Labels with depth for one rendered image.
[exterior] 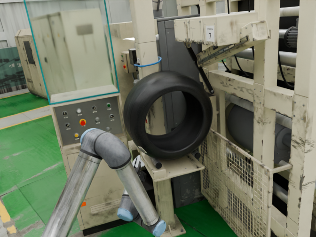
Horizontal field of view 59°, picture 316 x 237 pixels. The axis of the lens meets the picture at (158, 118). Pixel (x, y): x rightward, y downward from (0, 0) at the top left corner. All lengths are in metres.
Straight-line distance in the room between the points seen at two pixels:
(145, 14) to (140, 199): 1.21
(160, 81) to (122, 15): 10.71
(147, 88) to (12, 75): 9.06
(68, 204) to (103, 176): 1.17
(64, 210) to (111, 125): 1.16
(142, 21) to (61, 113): 0.95
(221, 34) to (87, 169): 0.94
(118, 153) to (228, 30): 0.83
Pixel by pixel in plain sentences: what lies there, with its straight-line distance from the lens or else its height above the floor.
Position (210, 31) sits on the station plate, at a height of 1.71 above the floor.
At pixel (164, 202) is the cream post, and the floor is 0.33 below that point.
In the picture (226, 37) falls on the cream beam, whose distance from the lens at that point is 1.53.
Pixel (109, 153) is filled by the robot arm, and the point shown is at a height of 1.27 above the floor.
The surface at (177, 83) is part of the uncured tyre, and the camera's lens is 1.71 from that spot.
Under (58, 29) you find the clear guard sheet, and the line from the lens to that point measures 2.22.
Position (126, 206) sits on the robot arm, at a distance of 1.62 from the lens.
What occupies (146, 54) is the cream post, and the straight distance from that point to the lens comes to 2.01.
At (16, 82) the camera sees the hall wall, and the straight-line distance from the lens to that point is 10.61.
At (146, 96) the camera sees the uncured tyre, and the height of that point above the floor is 1.38.
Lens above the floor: 1.81
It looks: 20 degrees down
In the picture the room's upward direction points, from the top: 6 degrees counter-clockwise
